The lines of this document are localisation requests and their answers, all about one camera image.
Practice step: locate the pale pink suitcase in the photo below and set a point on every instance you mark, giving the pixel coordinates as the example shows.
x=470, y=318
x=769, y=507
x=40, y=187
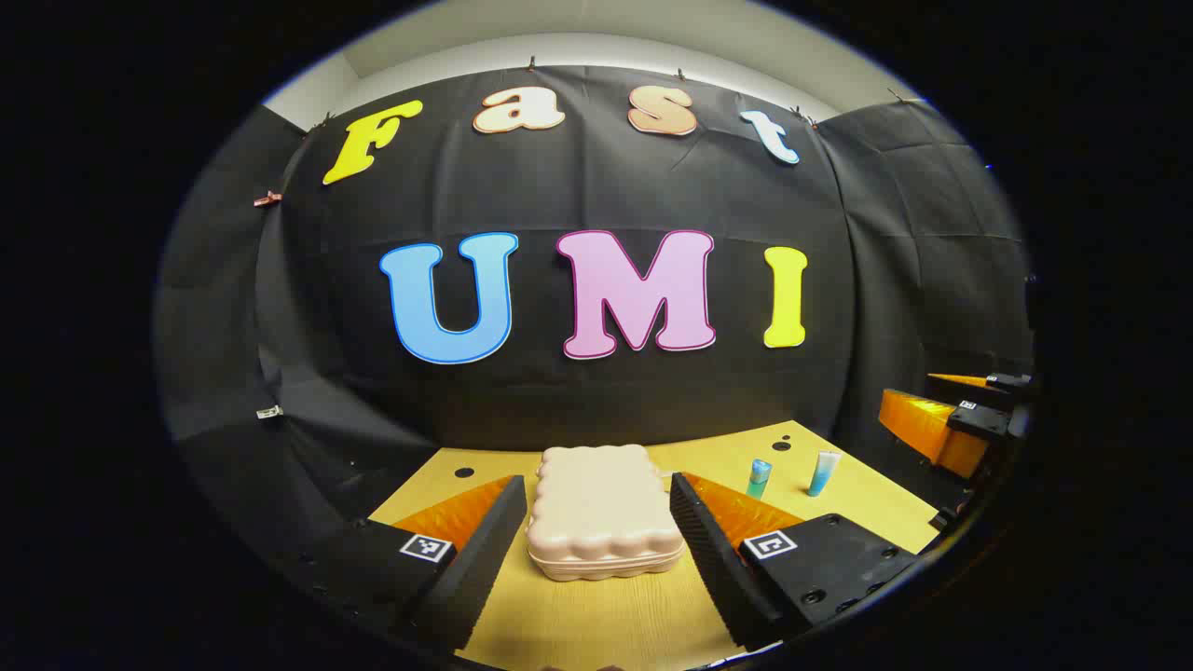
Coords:
x=601, y=503

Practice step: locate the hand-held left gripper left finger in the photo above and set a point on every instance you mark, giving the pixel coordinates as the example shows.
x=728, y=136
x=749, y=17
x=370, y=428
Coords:
x=485, y=550

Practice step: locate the blue skin care tube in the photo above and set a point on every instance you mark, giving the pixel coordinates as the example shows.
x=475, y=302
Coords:
x=824, y=475

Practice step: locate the teal skin care bottle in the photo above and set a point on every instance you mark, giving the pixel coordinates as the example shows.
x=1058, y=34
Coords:
x=759, y=480

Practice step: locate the copper cloth clip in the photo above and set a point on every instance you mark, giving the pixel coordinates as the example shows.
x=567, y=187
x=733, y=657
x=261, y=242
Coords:
x=267, y=198

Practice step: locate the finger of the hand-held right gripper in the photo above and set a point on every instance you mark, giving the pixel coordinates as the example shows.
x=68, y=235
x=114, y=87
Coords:
x=1011, y=382
x=979, y=421

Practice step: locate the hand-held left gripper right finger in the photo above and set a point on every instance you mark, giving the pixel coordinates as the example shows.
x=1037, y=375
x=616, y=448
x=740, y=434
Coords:
x=713, y=559

